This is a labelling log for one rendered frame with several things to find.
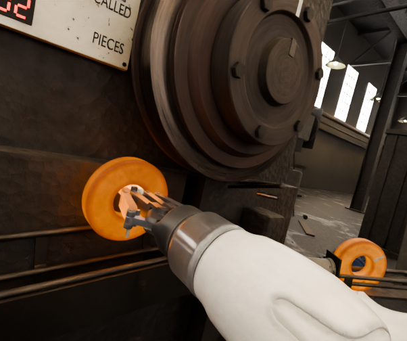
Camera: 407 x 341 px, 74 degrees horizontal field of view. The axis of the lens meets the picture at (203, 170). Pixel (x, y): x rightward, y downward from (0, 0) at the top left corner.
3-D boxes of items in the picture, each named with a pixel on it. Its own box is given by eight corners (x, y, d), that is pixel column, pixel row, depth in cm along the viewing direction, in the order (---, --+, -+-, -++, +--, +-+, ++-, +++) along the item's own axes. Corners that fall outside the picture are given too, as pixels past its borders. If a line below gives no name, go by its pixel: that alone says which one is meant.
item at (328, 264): (295, 270, 83) (299, 252, 83) (324, 273, 84) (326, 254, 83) (304, 281, 77) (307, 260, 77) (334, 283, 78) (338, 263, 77)
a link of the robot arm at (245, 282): (166, 293, 26) (229, 326, 34) (318, 475, 14) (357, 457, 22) (233, 203, 28) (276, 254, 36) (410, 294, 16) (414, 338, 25)
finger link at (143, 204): (165, 236, 39) (157, 237, 38) (131, 207, 47) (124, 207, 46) (172, 210, 38) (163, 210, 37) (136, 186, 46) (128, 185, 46)
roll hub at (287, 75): (195, 127, 47) (232, -41, 45) (284, 151, 65) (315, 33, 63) (216, 130, 43) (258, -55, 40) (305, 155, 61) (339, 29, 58)
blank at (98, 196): (84, 153, 45) (90, 159, 42) (165, 157, 55) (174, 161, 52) (77, 239, 48) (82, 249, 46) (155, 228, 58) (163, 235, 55)
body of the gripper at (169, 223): (159, 273, 32) (128, 238, 39) (211, 264, 38) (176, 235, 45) (174, 214, 31) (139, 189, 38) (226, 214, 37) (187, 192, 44)
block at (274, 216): (224, 279, 83) (242, 204, 81) (241, 275, 88) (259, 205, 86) (249, 300, 75) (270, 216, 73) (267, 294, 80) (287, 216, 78)
